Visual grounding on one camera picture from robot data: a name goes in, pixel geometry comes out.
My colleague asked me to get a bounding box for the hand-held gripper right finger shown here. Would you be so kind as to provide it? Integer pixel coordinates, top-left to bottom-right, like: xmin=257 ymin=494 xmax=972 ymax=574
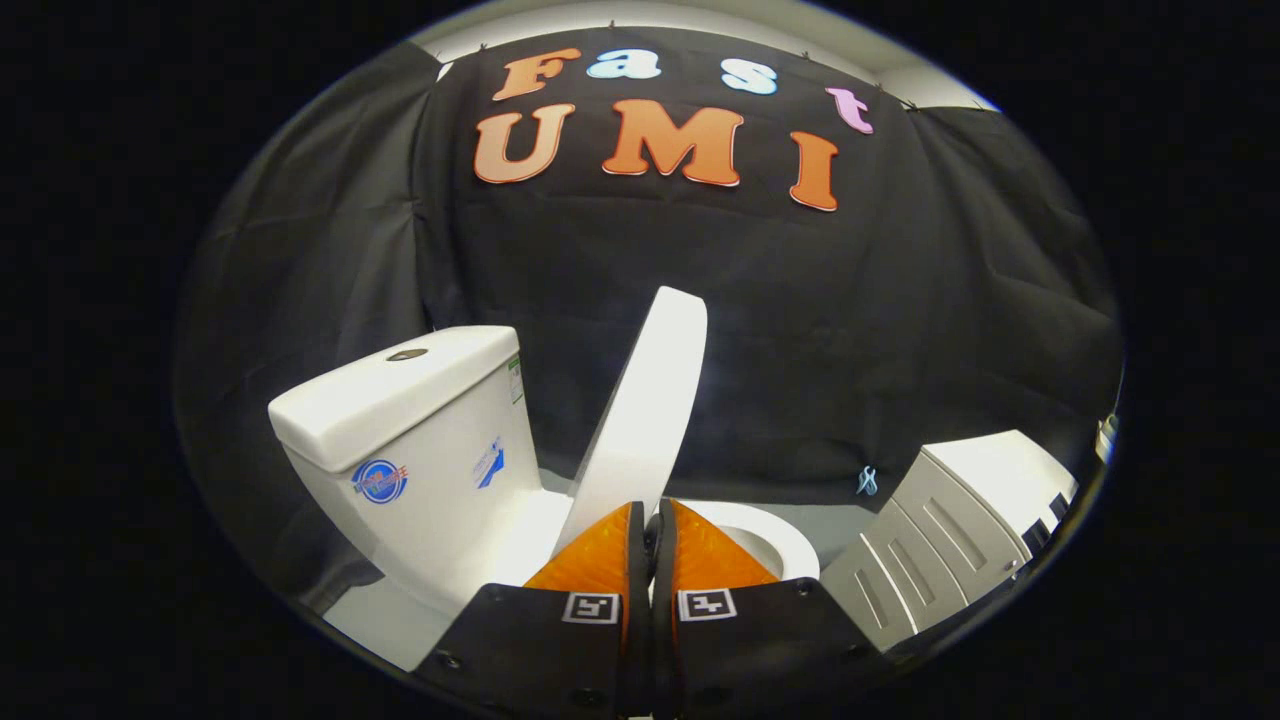
xmin=652 ymin=498 xmax=896 ymax=717

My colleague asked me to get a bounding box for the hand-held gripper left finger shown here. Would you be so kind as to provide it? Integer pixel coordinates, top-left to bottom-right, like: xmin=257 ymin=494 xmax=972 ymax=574
xmin=415 ymin=500 xmax=650 ymax=717

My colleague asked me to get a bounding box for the white toilet lid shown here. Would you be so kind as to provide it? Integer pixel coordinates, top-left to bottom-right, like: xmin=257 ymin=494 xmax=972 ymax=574
xmin=552 ymin=286 xmax=709 ymax=556

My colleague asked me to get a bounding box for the white ceramic toilet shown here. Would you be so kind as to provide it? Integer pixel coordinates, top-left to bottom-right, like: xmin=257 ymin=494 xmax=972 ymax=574
xmin=268 ymin=325 xmax=821 ymax=671

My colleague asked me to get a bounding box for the white cabinet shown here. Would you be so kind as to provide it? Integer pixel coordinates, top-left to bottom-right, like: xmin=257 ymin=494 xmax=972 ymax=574
xmin=820 ymin=430 xmax=1081 ymax=653

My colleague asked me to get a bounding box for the black backdrop cloth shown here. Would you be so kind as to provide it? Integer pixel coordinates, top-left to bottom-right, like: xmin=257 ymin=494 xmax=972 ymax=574
xmin=175 ymin=25 xmax=1123 ymax=611

